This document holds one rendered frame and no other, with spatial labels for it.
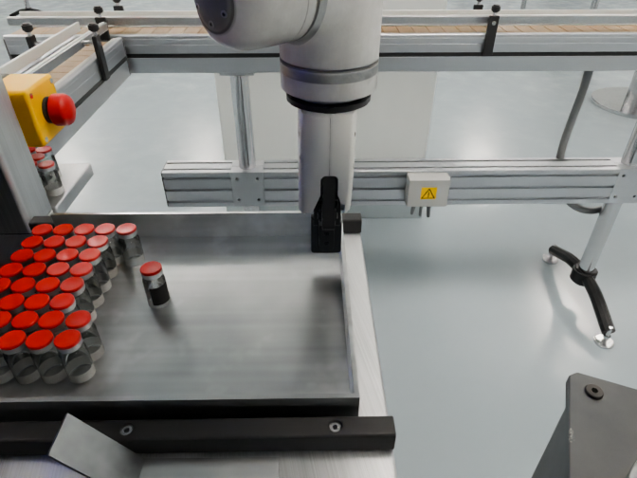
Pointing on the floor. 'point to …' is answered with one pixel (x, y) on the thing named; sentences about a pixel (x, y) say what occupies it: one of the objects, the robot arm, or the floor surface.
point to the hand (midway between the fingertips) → (325, 233)
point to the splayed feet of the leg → (587, 292)
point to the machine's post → (17, 175)
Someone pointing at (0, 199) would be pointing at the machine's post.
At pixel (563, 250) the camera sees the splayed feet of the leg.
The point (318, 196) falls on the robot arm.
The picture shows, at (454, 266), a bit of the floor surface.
